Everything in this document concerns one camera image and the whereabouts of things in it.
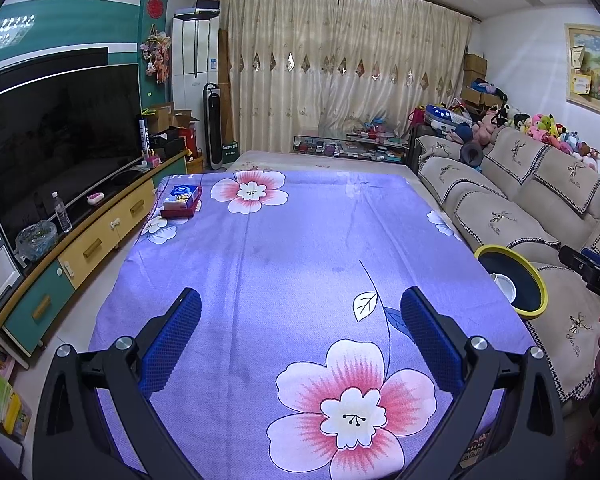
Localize black wall television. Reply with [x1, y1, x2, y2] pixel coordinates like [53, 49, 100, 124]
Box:
[0, 46, 110, 93]

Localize black case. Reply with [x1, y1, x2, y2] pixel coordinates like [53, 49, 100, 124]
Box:
[150, 130, 186, 161]

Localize purple floral tablecloth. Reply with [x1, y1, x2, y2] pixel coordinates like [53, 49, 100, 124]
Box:
[87, 170, 538, 480]

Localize hanging flower decoration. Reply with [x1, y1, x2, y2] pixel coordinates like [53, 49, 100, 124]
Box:
[140, 25, 173, 85]

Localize clear water bottle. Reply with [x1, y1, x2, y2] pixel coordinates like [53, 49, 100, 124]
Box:
[51, 191, 72, 233]

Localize beige patterned curtain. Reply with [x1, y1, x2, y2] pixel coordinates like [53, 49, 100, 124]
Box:
[337, 0, 476, 141]
[215, 0, 342, 153]

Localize beige covered sofa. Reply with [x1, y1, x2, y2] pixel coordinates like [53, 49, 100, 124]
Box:
[407, 125, 600, 403]

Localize patterned rug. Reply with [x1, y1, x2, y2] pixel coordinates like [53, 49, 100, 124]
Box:
[457, 427, 496, 468]

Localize pile of plush toys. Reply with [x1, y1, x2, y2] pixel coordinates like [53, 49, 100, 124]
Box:
[407, 77, 600, 171]

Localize green packets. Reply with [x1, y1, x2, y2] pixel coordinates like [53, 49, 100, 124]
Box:
[0, 374, 33, 436]

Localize white standing air conditioner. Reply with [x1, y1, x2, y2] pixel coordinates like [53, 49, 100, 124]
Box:
[171, 7, 221, 148]

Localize open cardboard box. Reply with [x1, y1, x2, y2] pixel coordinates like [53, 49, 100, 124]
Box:
[147, 102, 201, 136]

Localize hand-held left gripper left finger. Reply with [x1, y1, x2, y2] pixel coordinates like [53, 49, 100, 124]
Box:
[32, 287, 203, 480]

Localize blue and red box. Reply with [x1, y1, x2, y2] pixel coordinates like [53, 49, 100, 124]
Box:
[162, 185, 202, 211]

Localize yellow green television cabinet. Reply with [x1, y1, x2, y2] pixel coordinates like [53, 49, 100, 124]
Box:
[0, 150, 188, 358]

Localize yellow card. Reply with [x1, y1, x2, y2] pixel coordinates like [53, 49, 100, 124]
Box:
[569, 71, 593, 97]

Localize black bin with yellow rim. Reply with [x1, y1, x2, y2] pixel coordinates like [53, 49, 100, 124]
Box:
[474, 243, 549, 319]

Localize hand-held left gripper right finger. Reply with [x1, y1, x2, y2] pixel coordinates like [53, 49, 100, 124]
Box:
[395, 286, 566, 480]

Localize glass coffee table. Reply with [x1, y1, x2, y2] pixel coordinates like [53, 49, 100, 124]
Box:
[292, 132, 411, 163]

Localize large black television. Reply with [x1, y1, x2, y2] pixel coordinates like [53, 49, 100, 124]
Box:
[0, 62, 145, 256]

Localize red container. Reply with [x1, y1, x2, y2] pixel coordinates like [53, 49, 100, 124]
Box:
[177, 127, 199, 158]

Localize black white tower fan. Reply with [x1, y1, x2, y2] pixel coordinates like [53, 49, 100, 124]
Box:
[202, 82, 225, 171]

